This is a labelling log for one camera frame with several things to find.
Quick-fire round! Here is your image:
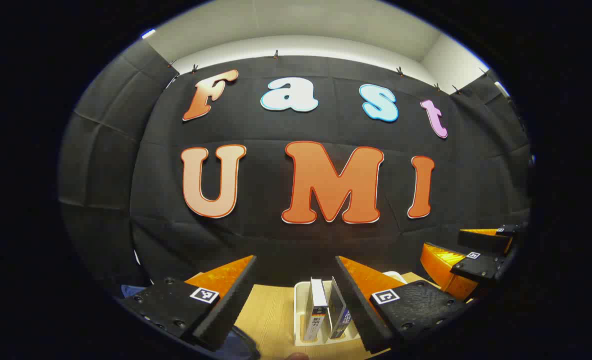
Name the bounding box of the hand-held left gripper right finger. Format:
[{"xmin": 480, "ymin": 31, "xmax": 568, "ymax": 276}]
[{"xmin": 335, "ymin": 255, "xmax": 471, "ymax": 355}]

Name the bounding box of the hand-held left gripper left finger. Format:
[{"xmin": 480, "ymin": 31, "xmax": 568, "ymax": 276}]
[{"xmin": 120, "ymin": 255, "xmax": 257, "ymax": 352}]

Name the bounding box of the blue spine book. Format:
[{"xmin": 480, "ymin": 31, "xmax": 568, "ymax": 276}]
[{"xmin": 328, "ymin": 276, "xmax": 352, "ymax": 341}]

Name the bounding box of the blue schoolbag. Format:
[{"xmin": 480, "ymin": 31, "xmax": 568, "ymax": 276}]
[{"xmin": 121, "ymin": 284, "xmax": 261, "ymax": 360}]

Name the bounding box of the white spine book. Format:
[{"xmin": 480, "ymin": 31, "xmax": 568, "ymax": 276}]
[{"xmin": 303, "ymin": 278, "xmax": 332, "ymax": 344}]

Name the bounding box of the white bookshelf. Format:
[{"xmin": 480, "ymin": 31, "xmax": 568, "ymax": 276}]
[{"xmin": 294, "ymin": 271, "xmax": 407, "ymax": 348}]

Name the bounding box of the dark creased cloth panel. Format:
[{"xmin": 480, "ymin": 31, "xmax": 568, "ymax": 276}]
[{"xmin": 57, "ymin": 40, "xmax": 179, "ymax": 301}]

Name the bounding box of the row of black cloth clips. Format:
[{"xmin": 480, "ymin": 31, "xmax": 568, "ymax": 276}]
[{"xmin": 167, "ymin": 49, "xmax": 490, "ymax": 96}]

